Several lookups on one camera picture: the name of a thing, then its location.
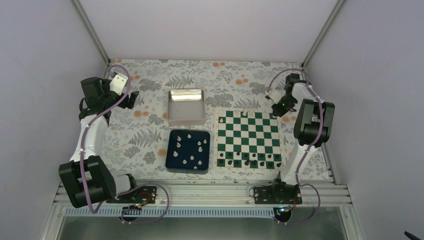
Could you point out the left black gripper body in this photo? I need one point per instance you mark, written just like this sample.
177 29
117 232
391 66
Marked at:
124 104

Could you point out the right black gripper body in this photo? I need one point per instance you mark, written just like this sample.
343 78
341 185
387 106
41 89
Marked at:
289 102

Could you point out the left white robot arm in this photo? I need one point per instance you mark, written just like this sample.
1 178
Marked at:
85 178

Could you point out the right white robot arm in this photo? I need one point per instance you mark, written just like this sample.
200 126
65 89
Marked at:
313 123

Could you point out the green white chess board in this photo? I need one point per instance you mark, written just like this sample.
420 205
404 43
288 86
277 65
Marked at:
258 132

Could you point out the black chess pieces row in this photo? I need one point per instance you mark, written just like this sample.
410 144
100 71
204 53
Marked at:
247 160

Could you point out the floral patterned table mat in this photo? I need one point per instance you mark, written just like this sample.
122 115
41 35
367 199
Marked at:
136 141

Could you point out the silver metal tin tray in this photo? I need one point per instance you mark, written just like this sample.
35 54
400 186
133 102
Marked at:
186 107

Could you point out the blue square tray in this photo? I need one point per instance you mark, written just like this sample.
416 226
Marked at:
188 151

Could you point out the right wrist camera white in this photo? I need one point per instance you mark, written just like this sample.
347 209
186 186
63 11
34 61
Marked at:
275 96

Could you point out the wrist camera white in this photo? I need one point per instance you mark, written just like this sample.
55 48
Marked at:
118 83
275 96

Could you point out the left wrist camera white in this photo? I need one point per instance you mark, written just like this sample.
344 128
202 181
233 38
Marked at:
118 83

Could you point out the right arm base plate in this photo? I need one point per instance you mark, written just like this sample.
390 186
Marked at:
268 195

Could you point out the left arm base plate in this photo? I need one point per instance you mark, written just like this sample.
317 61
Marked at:
141 196

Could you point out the aluminium rail frame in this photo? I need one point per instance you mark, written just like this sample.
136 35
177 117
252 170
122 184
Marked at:
224 199

